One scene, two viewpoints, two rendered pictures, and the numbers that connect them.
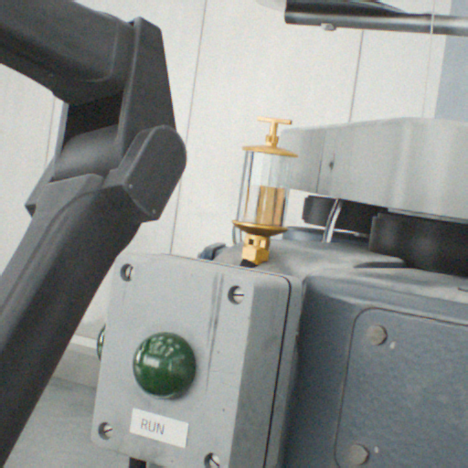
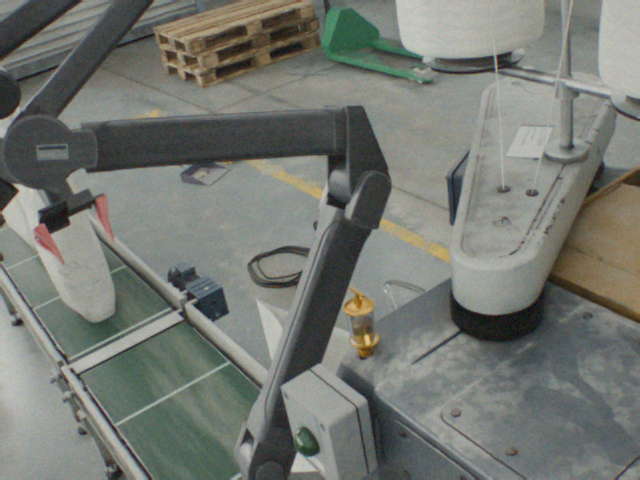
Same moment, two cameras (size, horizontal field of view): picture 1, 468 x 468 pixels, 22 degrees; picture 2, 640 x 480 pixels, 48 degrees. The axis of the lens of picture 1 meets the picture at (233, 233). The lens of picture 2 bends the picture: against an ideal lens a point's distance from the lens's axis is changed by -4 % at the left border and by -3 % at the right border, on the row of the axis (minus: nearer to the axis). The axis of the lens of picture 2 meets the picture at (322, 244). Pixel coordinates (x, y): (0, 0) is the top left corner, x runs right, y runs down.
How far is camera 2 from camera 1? 48 cm
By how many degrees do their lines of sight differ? 38
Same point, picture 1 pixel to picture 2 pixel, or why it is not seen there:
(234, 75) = not seen: outside the picture
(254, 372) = (343, 452)
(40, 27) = (285, 142)
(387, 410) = (412, 464)
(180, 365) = (309, 449)
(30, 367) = (322, 321)
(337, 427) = (398, 459)
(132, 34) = (345, 117)
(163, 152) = (373, 189)
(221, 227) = not seen: outside the picture
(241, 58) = not seen: outside the picture
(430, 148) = (461, 275)
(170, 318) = (305, 422)
